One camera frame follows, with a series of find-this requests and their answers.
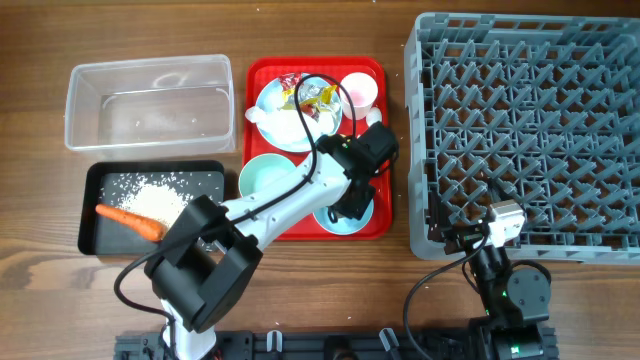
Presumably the black waste tray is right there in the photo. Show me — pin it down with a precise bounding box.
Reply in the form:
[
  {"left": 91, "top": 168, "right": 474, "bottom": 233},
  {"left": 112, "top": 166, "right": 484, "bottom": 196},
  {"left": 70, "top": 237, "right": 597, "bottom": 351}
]
[{"left": 77, "top": 160, "right": 224, "bottom": 256}]

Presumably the white plastic spoon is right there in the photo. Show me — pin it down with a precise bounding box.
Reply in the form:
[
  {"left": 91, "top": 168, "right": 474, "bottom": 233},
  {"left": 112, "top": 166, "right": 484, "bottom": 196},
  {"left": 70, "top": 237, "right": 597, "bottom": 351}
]
[{"left": 365, "top": 107, "right": 382, "bottom": 127}]

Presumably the green bowl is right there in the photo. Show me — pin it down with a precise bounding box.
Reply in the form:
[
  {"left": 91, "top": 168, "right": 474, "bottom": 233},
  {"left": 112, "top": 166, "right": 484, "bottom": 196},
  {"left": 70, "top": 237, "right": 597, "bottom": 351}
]
[{"left": 238, "top": 153, "right": 296, "bottom": 197}]

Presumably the white napkin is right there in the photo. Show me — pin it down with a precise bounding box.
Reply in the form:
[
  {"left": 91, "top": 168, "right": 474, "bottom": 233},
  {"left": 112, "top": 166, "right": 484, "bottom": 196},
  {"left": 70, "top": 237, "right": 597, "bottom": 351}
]
[{"left": 245, "top": 106, "right": 335, "bottom": 145}]

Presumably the yellow foil wrapper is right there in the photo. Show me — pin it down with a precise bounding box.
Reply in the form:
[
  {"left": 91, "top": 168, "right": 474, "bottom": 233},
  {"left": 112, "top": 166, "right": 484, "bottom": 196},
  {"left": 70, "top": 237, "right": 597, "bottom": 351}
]
[{"left": 279, "top": 84, "right": 337, "bottom": 119}]

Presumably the orange carrot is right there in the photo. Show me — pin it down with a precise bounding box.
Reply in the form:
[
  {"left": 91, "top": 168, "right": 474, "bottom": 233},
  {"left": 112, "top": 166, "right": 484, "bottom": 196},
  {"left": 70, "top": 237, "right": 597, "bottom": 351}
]
[{"left": 95, "top": 204, "right": 167, "bottom": 242}]

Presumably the white rice pile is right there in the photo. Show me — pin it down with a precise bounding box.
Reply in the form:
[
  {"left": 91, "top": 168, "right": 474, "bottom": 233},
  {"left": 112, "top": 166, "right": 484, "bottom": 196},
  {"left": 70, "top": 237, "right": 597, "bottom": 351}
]
[{"left": 99, "top": 172, "right": 209, "bottom": 228}]

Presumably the clear plastic bin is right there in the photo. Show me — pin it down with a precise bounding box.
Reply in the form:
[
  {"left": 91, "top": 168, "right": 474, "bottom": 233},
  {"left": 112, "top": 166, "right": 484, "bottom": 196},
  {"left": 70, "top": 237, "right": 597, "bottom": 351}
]
[{"left": 64, "top": 54, "right": 236, "bottom": 160}]

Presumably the red plastic tray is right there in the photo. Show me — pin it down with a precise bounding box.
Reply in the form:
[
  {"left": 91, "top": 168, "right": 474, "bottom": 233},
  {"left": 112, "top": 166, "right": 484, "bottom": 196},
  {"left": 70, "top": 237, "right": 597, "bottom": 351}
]
[{"left": 242, "top": 56, "right": 393, "bottom": 241}]

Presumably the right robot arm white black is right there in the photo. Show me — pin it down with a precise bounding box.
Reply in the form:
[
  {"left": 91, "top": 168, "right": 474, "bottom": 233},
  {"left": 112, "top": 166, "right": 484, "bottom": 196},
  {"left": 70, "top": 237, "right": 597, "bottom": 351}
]
[{"left": 442, "top": 225, "right": 559, "bottom": 360}]

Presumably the grey dishwasher rack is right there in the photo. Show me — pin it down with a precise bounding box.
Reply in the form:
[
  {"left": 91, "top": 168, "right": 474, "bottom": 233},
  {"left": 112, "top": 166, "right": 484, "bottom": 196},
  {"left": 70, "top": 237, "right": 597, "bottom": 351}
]
[{"left": 404, "top": 13, "right": 639, "bottom": 265}]

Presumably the red foil wrapper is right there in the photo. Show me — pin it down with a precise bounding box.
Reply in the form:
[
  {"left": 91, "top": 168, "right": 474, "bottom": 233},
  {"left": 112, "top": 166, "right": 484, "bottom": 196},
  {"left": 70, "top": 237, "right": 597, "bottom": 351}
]
[{"left": 278, "top": 72, "right": 303, "bottom": 91}]

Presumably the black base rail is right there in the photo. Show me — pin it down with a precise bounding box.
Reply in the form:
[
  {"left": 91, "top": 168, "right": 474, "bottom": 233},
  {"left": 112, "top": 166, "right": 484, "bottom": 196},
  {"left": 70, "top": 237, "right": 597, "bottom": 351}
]
[{"left": 113, "top": 327, "right": 559, "bottom": 360}]

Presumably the light blue plate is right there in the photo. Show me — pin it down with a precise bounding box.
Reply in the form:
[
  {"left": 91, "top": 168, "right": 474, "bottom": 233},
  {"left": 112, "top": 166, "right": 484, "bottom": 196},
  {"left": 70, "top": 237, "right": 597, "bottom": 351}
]
[{"left": 253, "top": 77, "right": 342, "bottom": 153}]

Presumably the pink plastic cup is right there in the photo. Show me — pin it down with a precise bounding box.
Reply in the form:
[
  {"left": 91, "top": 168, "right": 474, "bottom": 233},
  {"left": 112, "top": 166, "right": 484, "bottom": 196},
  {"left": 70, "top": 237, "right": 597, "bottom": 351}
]
[{"left": 339, "top": 72, "right": 378, "bottom": 120}]

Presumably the light blue bowl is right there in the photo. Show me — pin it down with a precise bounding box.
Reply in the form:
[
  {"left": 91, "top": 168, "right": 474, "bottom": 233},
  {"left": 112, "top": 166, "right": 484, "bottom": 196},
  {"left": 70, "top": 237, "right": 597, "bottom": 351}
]
[{"left": 313, "top": 201, "right": 374, "bottom": 236}]

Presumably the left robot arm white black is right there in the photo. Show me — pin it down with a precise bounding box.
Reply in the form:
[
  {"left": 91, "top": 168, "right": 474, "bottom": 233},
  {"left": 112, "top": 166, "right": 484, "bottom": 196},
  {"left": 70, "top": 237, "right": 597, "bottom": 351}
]
[{"left": 144, "top": 123, "right": 399, "bottom": 359}]

